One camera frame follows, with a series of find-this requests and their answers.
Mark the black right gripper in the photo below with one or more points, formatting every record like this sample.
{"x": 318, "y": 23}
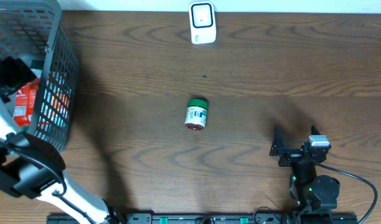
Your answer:
{"x": 291, "y": 155}

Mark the green lid seasoning jar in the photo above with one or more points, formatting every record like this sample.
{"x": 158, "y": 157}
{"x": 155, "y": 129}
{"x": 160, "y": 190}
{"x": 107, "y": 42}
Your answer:
{"x": 196, "y": 114}

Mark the red snack bag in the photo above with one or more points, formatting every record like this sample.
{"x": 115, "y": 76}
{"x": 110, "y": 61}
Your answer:
{"x": 25, "y": 101}

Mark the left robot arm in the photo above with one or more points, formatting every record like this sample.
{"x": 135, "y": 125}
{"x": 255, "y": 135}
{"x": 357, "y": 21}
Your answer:
{"x": 30, "y": 161}

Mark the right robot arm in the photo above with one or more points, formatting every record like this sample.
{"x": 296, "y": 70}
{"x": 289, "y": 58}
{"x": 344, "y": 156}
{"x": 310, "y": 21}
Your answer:
{"x": 316, "y": 194}

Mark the white barcode scanner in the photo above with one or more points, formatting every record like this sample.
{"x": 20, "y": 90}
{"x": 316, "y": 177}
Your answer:
{"x": 202, "y": 22}

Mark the green white flat packet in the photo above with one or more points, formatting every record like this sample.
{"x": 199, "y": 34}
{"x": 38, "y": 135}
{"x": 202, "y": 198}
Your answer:
{"x": 37, "y": 67}

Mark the grey plastic mesh basket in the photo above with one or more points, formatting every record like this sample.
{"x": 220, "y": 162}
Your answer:
{"x": 31, "y": 30}

